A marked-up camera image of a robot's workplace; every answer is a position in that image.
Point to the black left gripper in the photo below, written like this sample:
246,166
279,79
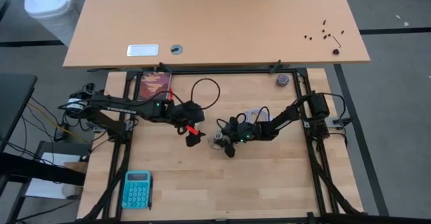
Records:
190,113

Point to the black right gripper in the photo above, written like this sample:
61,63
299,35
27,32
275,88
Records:
234,131

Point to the brushed metal lamp base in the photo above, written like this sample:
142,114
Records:
219,136

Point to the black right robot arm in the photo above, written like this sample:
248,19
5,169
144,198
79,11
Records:
318,104

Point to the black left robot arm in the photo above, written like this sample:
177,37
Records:
128,108

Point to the red tape tag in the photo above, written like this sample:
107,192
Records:
171,93
192,130

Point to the red cover book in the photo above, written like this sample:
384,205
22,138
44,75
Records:
153,82

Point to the purple patterned ball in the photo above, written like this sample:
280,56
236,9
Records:
283,80

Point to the white label plate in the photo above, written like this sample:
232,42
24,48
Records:
142,50

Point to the black pen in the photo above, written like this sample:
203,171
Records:
151,197

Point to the teal calculator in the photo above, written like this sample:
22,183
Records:
136,190

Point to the light wooden desk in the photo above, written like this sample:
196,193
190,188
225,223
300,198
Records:
219,22

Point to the grey metal mounting plate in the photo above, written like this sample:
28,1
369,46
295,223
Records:
93,127
340,121

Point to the black power adapter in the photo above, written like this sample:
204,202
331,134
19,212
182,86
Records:
61,134

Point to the black round knob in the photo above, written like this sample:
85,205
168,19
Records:
335,51

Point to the black hex key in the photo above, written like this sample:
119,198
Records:
337,42

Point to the white cardboard sheet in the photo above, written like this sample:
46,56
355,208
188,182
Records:
47,183

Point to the white trash bin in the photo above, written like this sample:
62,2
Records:
50,5

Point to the black side table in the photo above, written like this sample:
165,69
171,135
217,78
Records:
13,109

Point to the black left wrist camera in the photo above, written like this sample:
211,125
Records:
195,140

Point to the black frame clamp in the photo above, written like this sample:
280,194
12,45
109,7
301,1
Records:
275,66
165,67

